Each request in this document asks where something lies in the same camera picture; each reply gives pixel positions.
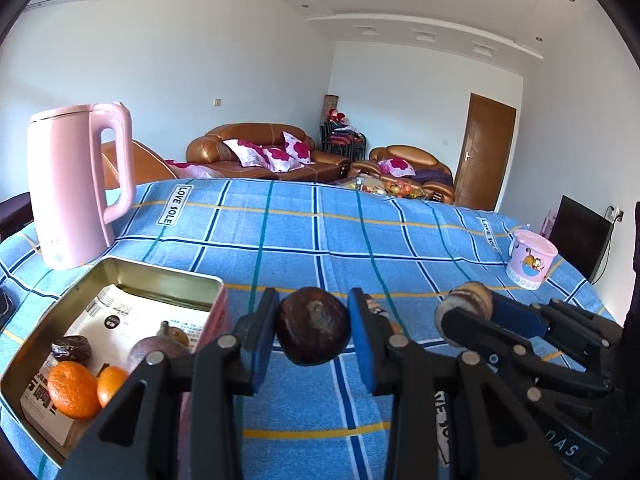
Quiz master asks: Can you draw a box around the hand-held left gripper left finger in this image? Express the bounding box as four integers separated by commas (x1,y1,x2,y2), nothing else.
62,287,281,480

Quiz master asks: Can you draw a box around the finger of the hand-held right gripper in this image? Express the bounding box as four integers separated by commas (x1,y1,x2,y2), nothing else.
441,305,613,403
492,294,623,378

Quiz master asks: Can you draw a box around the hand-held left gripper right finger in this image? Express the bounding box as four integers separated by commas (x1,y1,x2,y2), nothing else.
347,287,568,480

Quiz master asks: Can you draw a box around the brown speckled fruit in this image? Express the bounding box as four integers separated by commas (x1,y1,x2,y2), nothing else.
434,282,495,336

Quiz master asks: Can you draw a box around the dark brown round fruit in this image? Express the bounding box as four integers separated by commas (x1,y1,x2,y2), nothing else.
276,286,352,366

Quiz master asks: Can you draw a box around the small brown fruit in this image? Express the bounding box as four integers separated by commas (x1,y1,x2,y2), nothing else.
159,320,191,348

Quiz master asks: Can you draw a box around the large purple-brown round fruit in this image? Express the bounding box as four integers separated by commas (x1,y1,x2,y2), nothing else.
127,335,193,376

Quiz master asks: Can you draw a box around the metal tin box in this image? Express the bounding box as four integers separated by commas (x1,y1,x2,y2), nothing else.
0,255,231,468

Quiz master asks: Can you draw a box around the small tangerine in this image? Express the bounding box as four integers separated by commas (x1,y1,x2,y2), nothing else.
96,365,130,408

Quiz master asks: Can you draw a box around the dark wrinkled date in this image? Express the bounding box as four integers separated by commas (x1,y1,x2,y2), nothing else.
51,336,92,363

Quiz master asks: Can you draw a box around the large orange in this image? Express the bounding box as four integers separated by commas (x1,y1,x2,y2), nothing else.
47,360,101,420

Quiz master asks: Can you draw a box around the pink cartoon bucket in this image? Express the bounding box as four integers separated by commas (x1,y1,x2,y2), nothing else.
506,229,558,291

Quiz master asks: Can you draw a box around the black flat screen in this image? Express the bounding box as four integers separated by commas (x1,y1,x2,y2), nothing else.
550,195,616,285

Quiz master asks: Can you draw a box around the blue plaid blanket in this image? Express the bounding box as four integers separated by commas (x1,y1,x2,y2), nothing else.
0,177,616,480

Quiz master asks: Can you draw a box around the purple blanket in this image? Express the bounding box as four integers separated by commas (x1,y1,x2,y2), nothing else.
412,169,453,186

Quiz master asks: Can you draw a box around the cluttered coffee table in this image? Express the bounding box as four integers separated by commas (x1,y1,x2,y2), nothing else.
335,175,431,201

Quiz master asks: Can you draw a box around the brown wooden door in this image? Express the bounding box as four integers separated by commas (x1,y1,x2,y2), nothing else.
454,92,517,213

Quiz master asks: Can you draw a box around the white pink floral pillow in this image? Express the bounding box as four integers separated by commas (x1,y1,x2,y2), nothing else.
223,139,268,167
282,131,316,165
378,157,416,177
262,146,303,172

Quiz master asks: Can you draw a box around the brown leather armchair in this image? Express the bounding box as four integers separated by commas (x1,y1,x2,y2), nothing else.
350,145,456,205

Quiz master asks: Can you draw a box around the pink floral cloth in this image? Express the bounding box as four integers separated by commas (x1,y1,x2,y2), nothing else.
165,159,221,179

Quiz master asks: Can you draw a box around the stack of dark chairs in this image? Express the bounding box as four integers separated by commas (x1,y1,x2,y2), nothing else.
320,120,366,161

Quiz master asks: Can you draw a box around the long brown leather sofa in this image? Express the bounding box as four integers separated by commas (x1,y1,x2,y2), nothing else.
186,122,351,184

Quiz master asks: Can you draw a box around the pink electric kettle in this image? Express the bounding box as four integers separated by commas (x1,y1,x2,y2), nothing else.
26,101,135,271

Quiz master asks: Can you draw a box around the dark wooden cabinet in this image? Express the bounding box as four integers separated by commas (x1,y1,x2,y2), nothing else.
0,192,33,241

